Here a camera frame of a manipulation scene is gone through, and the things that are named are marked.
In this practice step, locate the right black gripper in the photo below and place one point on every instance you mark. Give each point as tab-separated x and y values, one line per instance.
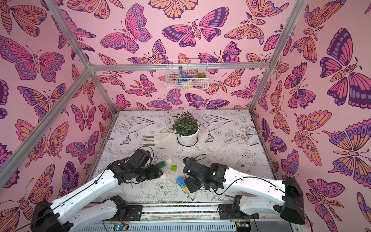
192	176

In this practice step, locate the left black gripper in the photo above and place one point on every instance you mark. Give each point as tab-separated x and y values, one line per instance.
152	174

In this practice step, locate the blue lego brick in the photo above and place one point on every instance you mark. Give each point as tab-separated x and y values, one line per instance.
181	182

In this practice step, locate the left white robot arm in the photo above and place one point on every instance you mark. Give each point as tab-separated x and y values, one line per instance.
44	219

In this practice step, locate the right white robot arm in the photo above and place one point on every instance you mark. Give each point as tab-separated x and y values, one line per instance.
282	197

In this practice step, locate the dark green lego brick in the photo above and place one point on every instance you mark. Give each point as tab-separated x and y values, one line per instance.
162	164

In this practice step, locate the beige gardening glove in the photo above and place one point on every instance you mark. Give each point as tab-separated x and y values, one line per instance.
160	140

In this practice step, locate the potted green plant white pot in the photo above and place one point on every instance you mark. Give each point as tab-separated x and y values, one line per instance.
186	127

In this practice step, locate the blue toy in basket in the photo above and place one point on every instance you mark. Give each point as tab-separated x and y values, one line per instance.
183	77

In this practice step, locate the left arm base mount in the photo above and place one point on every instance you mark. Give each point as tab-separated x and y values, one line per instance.
122	211

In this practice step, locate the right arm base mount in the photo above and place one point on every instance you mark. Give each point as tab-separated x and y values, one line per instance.
233	211

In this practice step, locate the white wire basket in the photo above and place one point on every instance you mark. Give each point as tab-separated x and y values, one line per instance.
187	74

